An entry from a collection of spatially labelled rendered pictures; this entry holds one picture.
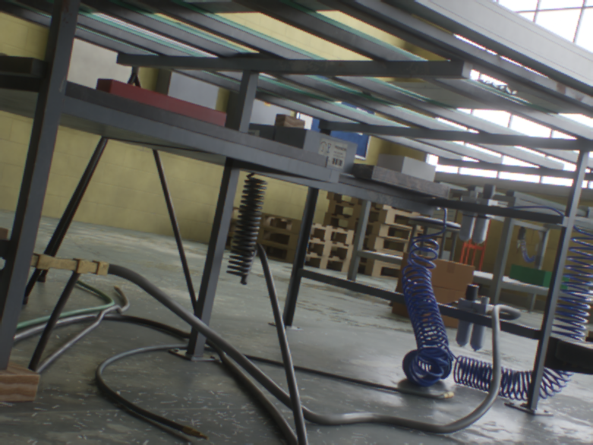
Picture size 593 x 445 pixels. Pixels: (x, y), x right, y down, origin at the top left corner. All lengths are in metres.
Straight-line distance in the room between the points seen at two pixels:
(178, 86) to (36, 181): 7.62
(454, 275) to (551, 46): 3.27
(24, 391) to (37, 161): 0.42
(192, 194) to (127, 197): 0.81
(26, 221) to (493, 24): 1.01
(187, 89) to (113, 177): 1.15
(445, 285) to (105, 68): 4.60
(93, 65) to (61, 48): 7.06
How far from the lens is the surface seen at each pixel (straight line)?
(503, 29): 2.06
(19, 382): 1.80
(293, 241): 8.87
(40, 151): 1.77
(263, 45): 2.39
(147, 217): 9.52
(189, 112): 2.07
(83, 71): 8.79
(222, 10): 2.24
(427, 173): 3.10
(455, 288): 5.38
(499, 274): 6.31
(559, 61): 2.25
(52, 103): 1.77
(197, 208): 9.89
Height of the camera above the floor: 0.42
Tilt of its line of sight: 1 degrees down
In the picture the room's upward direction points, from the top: 11 degrees clockwise
